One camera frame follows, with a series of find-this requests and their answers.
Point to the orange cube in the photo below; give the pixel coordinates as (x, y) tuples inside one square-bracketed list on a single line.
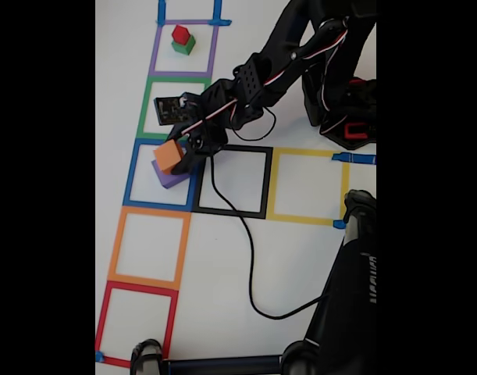
[(168, 155)]

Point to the purple cube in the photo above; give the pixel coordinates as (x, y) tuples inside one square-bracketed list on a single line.
[(171, 180)]

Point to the green cube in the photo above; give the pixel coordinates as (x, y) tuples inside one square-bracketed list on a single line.
[(183, 47)]

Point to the small red cube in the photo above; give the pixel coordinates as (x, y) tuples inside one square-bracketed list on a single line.
[(180, 34)]

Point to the blue tape strip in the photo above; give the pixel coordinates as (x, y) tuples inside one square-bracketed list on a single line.
[(218, 9), (355, 159), (339, 224), (99, 356), (161, 11)]

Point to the red printed clamp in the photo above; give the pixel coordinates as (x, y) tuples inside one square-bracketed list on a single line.
[(357, 82), (355, 134)]

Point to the black gripper camera board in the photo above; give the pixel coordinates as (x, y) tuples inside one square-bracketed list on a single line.
[(175, 111)]

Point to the green square frame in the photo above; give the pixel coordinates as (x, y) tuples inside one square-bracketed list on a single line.
[(142, 113)]

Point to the blue square frame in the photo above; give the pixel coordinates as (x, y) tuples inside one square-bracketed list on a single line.
[(129, 183)]

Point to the black square frame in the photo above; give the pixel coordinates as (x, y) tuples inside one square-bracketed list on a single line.
[(261, 179)]

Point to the purple square frame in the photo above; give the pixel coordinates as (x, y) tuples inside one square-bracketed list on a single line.
[(155, 51)]

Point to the yellow square frame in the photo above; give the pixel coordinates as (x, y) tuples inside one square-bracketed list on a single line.
[(272, 183)]

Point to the orange square frame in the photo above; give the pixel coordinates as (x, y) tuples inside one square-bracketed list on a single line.
[(115, 250)]

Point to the red square frame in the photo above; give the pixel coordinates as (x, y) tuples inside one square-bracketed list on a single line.
[(102, 320)]

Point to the black camera tripod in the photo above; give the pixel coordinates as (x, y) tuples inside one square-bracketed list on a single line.
[(347, 293)]

